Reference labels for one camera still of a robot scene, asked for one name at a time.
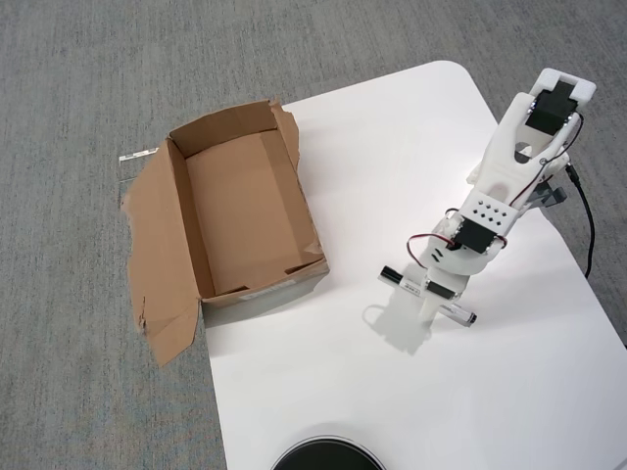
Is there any black power cable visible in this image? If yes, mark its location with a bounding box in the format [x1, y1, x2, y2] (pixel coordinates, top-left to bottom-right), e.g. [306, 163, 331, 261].
[565, 164, 597, 280]

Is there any red wrist servo wire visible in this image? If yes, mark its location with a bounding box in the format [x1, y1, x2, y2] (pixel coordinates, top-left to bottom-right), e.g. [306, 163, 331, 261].
[406, 234, 461, 268]

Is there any open brown cardboard box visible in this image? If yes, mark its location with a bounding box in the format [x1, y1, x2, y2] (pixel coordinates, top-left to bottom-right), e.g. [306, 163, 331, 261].
[120, 97, 330, 367]

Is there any grey table clamp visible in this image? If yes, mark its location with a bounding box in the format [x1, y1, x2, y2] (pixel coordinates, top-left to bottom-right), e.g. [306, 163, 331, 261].
[526, 180, 568, 212]

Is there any white marker pen black cap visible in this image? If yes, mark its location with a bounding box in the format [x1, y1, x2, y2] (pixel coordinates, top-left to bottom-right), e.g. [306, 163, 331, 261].
[378, 264, 479, 328]

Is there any black round object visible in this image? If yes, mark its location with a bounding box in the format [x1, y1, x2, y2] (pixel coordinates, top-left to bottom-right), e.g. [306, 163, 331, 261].
[270, 434, 386, 470]

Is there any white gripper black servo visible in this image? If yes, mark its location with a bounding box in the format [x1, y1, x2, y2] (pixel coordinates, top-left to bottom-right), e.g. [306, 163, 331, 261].
[418, 275, 467, 326]

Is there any clear plastic strip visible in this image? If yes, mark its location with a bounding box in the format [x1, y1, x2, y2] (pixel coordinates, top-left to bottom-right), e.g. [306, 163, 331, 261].
[118, 146, 161, 183]

